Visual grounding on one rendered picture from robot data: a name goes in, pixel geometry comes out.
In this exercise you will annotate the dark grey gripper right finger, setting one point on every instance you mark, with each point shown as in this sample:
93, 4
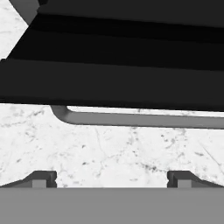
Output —
180, 178

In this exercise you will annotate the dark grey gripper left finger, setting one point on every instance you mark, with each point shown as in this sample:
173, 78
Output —
43, 178

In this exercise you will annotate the black toaster oven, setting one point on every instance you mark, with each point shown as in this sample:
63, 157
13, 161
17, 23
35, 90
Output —
140, 10

